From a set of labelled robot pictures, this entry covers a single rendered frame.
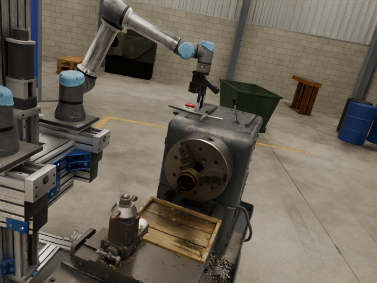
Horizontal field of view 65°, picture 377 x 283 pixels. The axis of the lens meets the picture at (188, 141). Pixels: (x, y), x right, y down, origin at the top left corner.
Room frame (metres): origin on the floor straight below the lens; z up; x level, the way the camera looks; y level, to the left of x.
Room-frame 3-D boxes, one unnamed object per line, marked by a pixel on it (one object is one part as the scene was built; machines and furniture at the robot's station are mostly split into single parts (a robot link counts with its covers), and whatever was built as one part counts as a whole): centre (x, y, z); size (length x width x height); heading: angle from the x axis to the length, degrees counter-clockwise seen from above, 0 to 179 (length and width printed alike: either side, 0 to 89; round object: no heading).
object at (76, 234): (0.83, 0.33, 0.95); 0.07 x 0.04 x 0.04; 75
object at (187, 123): (1.69, -0.16, 1.06); 0.59 x 0.48 x 0.39; 165
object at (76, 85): (1.45, 0.63, 1.33); 0.13 x 0.12 x 0.14; 2
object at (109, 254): (0.81, 0.15, 0.99); 0.20 x 0.10 x 0.05; 165
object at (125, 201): (0.78, 0.16, 1.17); 0.04 x 0.04 x 0.03
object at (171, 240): (1.06, 0.00, 0.89); 0.36 x 0.30 x 0.04; 75
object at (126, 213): (0.78, 0.16, 1.13); 0.08 x 0.08 x 0.03
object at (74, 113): (1.44, 0.63, 1.21); 0.15 x 0.15 x 0.10
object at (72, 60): (8.75, 3.62, 0.22); 1.25 x 0.86 x 0.44; 5
